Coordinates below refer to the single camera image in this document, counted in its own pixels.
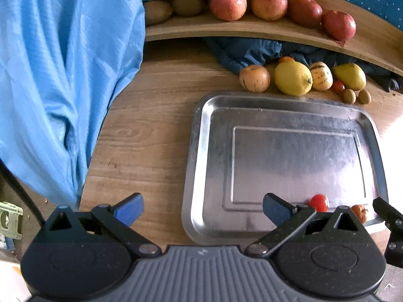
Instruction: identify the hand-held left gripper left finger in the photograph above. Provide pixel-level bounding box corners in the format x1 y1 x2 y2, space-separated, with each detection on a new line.
41 193 162 257

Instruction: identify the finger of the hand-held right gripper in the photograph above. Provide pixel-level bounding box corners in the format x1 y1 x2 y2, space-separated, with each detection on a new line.
373 197 403 269

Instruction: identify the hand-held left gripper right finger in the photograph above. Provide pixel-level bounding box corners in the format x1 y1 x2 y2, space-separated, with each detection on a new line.
245 193 371 257

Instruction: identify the small wrinkled red fruit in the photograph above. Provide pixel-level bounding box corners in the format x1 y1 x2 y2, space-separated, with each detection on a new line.
351 204 368 224

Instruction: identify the metal tray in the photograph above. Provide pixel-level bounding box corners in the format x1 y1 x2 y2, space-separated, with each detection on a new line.
182 91 388 246

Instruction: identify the green plastic crate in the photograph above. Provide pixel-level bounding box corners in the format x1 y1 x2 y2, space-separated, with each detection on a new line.
0 201 24 240

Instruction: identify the yellow lemon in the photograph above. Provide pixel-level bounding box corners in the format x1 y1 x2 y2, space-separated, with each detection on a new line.
273 60 313 97

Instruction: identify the round striped orange melon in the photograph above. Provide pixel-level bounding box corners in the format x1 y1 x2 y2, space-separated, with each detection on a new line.
239 65 271 93

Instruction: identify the pale striped oval melon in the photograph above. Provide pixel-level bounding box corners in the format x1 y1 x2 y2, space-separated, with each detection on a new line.
309 62 333 91

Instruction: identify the yellow green pear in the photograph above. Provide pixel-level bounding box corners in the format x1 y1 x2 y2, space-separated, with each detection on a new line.
333 63 367 91

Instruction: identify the light blue cloth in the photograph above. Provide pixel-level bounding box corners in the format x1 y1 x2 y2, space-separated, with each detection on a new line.
0 0 178 206

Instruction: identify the dark blue cloth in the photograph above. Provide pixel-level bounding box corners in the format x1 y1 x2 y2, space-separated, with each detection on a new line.
203 36 403 93

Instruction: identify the wooden shelf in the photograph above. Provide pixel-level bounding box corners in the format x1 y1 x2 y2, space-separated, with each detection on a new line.
143 0 403 78

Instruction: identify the small dark red apple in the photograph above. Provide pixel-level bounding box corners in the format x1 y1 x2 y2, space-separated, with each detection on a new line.
321 10 357 41

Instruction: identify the large brown kiwi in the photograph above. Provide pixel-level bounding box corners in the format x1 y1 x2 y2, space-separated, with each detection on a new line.
172 0 205 17
143 0 173 26

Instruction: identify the pale red apple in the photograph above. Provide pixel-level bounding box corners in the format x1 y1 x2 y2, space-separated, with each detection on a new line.
251 0 288 21
209 0 248 22

